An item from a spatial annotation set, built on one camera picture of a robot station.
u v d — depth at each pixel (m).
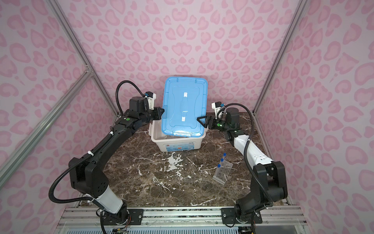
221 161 1.01
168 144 0.88
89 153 0.46
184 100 0.81
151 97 0.73
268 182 0.44
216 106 0.74
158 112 0.72
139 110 0.63
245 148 0.51
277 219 0.73
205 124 0.72
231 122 0.65
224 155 0.97
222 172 0.88
